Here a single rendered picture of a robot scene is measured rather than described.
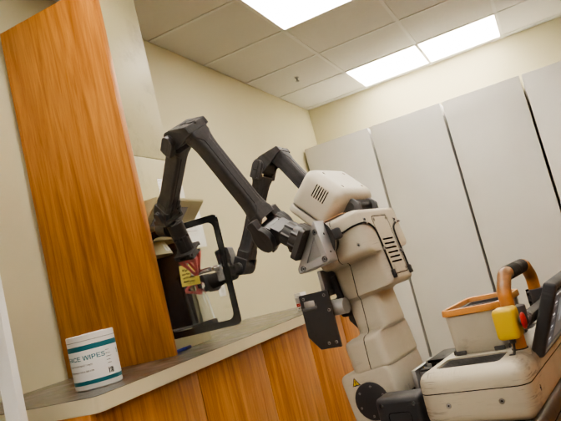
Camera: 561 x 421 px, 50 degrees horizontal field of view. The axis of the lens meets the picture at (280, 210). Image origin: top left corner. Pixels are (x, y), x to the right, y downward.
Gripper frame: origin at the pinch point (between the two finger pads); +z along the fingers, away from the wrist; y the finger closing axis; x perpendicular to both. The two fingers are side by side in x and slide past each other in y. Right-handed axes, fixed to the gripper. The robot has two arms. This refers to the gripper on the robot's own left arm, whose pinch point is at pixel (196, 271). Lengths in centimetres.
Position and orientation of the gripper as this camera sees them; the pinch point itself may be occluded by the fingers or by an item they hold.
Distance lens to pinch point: 212.3
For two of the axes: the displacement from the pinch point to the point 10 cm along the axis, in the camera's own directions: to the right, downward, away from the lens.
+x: 9.2, -2.5, -3.1
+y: -1.9, 4.0, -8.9
